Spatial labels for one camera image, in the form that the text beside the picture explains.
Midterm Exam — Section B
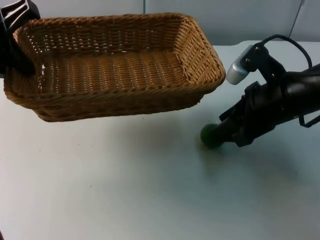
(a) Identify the black cable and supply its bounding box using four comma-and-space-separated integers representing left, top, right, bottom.
297, 109, 320, 129
261, 34, 313, 69

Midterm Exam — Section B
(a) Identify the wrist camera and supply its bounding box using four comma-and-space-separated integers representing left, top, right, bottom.
225, 42, 287, 85

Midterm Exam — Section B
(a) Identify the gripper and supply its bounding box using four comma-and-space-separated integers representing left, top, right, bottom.
0, 0, 41, 77
211, 81, 291, 150

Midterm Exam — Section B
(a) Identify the green ball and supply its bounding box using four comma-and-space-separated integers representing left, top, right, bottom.
199, 123, 222, 151

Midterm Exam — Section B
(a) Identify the pale brown wicker basket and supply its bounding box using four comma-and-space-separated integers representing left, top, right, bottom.
3, 12, 227, 123

